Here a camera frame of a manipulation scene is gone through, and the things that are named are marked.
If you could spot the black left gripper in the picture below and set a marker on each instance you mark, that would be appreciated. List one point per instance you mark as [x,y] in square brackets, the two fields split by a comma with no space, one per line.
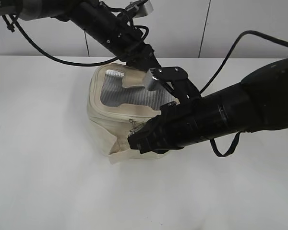
[178,126]

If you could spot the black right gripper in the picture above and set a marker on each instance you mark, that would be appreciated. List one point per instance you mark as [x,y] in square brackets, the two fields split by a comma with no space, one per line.
[115,30]

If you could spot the silver metal zipper pull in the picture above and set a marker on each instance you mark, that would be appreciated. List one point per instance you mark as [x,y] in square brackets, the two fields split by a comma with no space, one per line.
[136,126]

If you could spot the cream canvas zipper bag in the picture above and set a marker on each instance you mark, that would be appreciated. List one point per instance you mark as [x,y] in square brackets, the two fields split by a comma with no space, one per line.
[116,94]

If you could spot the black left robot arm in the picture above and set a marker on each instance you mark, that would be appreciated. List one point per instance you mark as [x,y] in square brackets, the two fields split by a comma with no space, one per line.
[259,102]

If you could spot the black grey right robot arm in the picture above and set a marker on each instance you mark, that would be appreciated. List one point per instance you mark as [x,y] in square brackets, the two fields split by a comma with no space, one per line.
[63,10]

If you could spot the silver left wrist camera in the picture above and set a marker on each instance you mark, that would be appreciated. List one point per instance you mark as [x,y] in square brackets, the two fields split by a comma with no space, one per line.
[150,81]

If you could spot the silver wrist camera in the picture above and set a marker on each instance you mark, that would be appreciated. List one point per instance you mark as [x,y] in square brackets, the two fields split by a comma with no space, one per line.
[140,8]
[150,81]

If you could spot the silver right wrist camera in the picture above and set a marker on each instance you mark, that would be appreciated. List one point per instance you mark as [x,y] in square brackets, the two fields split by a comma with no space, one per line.
[140,8]

